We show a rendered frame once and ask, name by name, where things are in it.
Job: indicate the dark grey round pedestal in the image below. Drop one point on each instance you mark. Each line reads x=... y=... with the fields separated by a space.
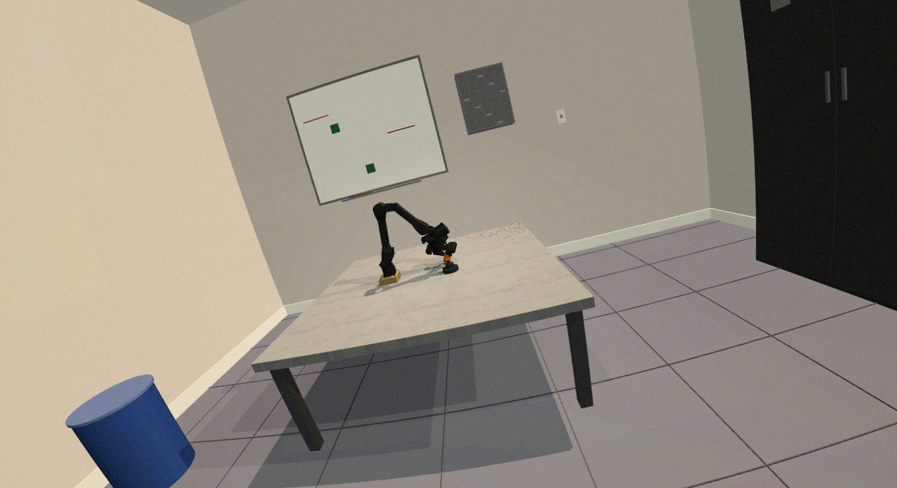
x=450 y=267

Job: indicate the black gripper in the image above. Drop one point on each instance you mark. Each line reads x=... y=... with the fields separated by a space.
x=440 y=247

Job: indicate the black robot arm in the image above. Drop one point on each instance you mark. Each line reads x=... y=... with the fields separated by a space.
x=433 y=233

